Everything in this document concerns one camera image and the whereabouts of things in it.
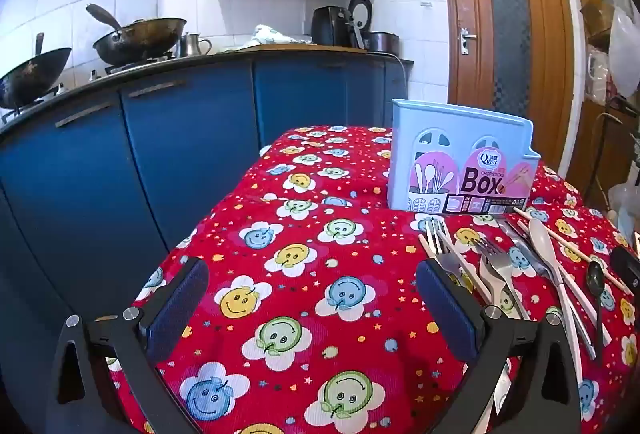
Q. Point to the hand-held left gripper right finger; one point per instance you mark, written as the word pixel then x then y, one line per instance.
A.
pixel 445 314

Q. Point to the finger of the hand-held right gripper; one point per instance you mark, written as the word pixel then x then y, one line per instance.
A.
pixel 627 269

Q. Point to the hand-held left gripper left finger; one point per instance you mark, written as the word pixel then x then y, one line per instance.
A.
pixel 177 304

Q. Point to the black spoon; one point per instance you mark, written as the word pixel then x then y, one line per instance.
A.
pixel 596 275

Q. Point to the wooden chopstick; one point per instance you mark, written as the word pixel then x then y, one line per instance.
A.
pixel 475 288
pixel 570 247

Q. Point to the white chopstick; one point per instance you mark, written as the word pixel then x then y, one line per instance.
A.
pixel 590 317

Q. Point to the silver metal knife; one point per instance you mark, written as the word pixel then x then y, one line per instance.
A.
pixel 536 270

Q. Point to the light blue utensil box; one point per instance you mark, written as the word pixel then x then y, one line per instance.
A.
pixel 425 124

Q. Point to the red smiley flower tablecloth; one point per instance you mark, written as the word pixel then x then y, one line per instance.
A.
pixel 310 339

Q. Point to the wooden shelf unit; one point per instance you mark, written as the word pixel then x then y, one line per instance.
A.
pixel 590 129

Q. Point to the blue kitchen base cabinets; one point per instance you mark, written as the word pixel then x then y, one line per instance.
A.
pixel 190 139

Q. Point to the white plastic bag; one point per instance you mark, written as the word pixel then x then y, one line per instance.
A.
pixel 625 49

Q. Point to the gas stove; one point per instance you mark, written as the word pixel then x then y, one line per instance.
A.
pixel 130 65

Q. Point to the metal pitcher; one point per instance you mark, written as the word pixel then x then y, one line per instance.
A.
pixel 192 45

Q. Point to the large dark wok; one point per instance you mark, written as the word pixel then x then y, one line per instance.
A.
pixel 140 41

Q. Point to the dark cooking pot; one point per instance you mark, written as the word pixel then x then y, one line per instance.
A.
pixel 382 42

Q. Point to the white patterned cloth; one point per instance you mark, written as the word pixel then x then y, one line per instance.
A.
pixel 270 36

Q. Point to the black air fryer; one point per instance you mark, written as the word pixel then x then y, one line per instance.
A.
pixel 327 26

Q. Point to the black rice cooker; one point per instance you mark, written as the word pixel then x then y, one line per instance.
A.
pixel 360 14

